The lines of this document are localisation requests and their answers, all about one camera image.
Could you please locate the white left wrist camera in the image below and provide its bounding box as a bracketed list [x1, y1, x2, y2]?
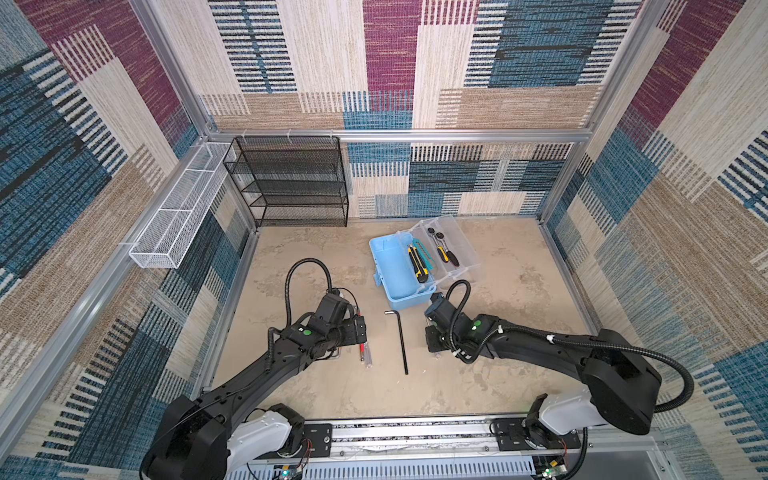
[308, 289, 358, 335]

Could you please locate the blue toolbox with clear lid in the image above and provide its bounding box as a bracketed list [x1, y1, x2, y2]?
[369, 215, 483, 310]

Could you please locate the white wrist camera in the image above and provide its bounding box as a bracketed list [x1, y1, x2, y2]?
[424, 292, 454, 328]
[308, 289, 358, 335]

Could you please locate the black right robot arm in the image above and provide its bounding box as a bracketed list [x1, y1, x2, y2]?
[425, 293, 695, 449]

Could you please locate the yellow black utility knife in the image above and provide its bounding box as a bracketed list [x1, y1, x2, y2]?
[408, 245, 429, 284]

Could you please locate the black handle screwdriver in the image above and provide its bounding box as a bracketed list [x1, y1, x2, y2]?
[437, 232, 460, 267]

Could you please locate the white wire mesh basket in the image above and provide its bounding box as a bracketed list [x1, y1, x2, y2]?
[129, 142, 229, 269]

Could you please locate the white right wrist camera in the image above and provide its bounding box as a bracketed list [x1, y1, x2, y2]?
[424, 292, 454, 328]

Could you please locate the black mesh shelf rack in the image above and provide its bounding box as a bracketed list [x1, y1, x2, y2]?
[223, 136, 349, 228]

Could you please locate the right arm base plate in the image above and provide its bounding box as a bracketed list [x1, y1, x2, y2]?
[489, 416, 582, 451]

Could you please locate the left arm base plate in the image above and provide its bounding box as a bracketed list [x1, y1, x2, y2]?
[278, 423, 333, 459]

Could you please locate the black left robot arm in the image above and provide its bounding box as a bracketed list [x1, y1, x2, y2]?
[139, 280, 367, 479]

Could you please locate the teal utility knife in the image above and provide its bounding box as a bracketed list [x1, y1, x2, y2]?
[412, 238, 435, 273]

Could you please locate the black hex key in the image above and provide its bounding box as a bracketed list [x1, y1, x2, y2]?
[384, 309, 409, 376]

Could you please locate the yellow black ratchet wrench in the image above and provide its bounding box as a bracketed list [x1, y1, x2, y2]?
[427, 227, 450, 263]

